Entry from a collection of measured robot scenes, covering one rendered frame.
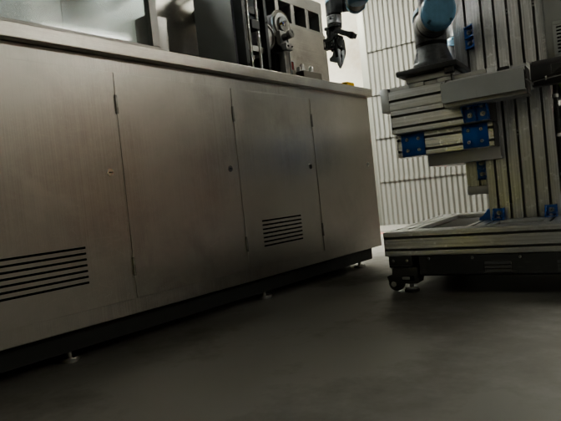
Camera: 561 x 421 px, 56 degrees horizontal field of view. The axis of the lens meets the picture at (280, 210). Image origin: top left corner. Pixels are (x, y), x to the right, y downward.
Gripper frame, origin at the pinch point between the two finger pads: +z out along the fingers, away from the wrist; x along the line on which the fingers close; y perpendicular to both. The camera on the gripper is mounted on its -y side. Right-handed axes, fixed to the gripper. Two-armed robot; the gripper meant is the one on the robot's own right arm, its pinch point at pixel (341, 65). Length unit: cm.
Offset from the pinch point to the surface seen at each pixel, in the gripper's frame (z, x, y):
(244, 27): -10, 58, 10
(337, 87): 13.7, 15.9, -6.7
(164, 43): -4, 86, 30
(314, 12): -55, -65, 56
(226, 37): -12, 51, 28
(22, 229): 64, 165, -4
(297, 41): -32, -43, 56
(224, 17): -21, 51, 28
